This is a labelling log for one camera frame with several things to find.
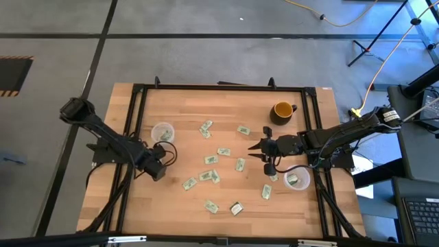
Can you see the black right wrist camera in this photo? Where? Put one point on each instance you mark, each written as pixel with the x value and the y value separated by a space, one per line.
pixel 270 169

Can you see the black hazard striped floor mat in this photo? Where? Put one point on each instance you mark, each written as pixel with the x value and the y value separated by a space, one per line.
pixel 13 75

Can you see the black tripod stand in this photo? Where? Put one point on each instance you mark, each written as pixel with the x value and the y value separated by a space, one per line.
pixel 377 34

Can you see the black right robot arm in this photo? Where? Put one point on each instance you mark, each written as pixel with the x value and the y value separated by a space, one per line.
pixel 343 133

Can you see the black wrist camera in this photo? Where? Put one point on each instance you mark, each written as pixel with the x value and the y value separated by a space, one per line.
pixel 159 151
pixel 270 169

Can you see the grey desk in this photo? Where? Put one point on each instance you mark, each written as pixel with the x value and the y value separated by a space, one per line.
pixel 411 147

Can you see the black aluminium table frame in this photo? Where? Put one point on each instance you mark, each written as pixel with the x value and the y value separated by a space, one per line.
pixel 223 87

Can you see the dark green edged sweetener packet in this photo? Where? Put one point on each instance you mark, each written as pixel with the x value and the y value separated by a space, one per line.
pixel 236 208

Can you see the clear plastic cup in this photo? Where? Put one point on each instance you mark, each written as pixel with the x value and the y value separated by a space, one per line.
pixel 303 180
pixel 158 130

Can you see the computer keyboard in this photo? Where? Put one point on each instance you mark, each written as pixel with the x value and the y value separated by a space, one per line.
pixel 423 219

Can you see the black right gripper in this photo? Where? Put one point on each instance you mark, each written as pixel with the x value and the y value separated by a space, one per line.
pixel 284 145

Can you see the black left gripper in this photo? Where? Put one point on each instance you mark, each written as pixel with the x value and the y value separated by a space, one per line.
pixel 156 169

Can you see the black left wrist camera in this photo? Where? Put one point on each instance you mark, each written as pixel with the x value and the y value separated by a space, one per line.
pixel 159 151

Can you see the silver metal bracket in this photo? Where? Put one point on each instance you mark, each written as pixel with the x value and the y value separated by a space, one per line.
pixel 127 239
pixel 317 243

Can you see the black mug yellow inside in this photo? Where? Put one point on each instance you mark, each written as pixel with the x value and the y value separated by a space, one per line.
pixel 274 118

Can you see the dark desk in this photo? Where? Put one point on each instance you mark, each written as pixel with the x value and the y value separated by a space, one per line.
pixel 399 219

